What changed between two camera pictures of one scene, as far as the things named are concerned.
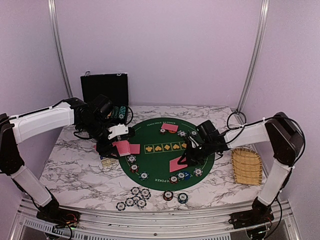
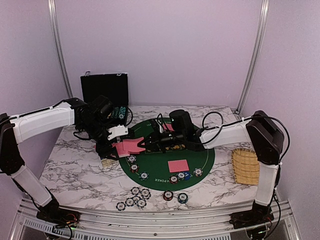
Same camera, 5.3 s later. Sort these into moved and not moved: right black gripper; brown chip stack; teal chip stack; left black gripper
Moved: right black gripper
Not moved: left black gripper; teal chip stack; brown chip stack
